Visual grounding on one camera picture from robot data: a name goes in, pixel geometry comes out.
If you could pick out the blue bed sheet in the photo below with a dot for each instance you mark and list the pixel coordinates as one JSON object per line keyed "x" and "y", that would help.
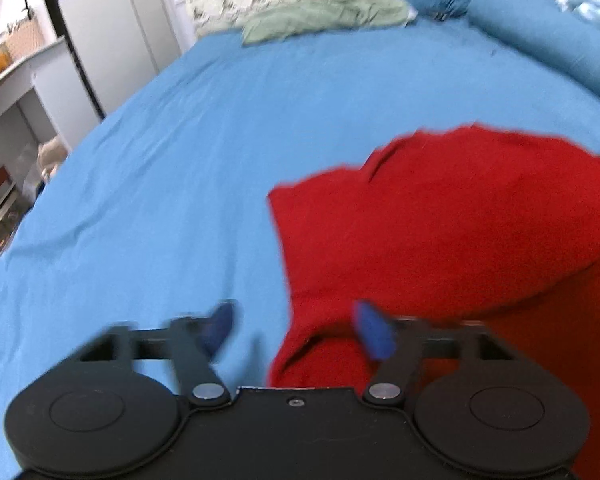
{"x": 170, "y": 170}

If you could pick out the wicker basket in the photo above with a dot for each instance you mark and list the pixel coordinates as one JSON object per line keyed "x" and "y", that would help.
{"x": 24, "y": 37}

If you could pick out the blue bolster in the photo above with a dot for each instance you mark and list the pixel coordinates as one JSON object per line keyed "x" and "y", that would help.
{"x": 550, "y": 40}

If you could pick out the white shelf unit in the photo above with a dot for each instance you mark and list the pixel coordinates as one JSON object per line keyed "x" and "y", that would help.
{"x": 7, "y": 160}

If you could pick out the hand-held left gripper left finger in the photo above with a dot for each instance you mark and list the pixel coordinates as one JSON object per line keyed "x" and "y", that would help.
{"x": 217, "y": 328}

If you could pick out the green cloth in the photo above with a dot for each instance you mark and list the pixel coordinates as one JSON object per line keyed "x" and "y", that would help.
{"x": 325, "y": 16}

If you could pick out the red garment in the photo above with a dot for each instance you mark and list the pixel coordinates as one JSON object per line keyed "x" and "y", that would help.
{"x": 445, "y": 240}

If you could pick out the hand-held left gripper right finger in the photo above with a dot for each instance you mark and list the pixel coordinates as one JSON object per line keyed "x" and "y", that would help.
{"x": 375, "y": 332}

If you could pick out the white wardrobe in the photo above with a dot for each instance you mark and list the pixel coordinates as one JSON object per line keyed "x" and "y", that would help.
{"x": 115, "y": 25}

